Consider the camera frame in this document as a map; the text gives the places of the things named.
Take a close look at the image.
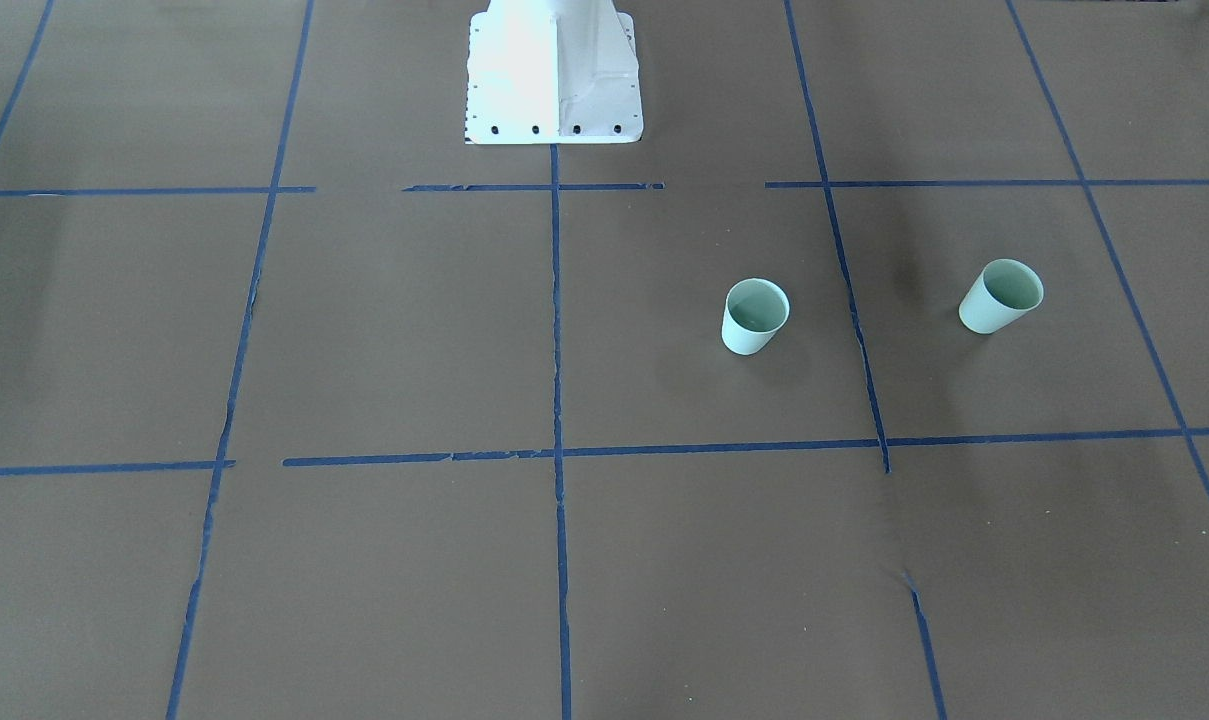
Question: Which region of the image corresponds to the light green cup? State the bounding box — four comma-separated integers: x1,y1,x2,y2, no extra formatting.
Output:
959,259,1046,333
721,278,791,356

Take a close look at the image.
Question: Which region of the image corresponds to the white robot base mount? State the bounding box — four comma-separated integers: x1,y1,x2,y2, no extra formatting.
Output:
463,1,644,145

